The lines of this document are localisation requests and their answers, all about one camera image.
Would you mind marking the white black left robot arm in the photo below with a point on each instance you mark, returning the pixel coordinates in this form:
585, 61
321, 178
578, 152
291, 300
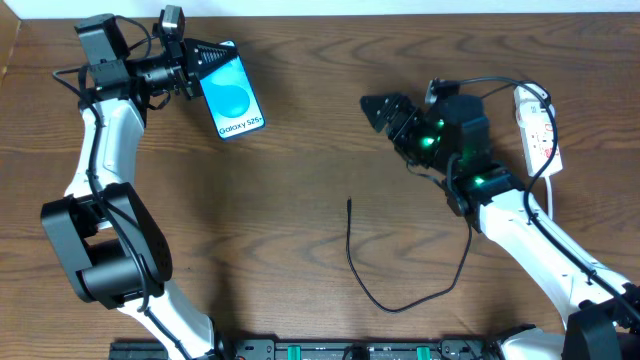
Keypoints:
111, 249

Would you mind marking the white USB charger plug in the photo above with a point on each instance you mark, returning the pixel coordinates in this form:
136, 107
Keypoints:
530, 111

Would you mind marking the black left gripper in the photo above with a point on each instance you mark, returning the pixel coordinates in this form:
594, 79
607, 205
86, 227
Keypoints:
185, 70

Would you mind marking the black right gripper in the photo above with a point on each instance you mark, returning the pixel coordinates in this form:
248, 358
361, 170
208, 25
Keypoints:
405, 123

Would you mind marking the white power strip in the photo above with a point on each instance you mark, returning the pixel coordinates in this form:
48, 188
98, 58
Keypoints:
537, 139

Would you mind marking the blue Galaxy smartphone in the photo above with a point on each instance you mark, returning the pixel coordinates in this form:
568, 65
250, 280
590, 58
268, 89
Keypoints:
232, 102

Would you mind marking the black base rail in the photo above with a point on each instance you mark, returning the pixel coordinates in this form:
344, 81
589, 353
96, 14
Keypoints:
270, 349

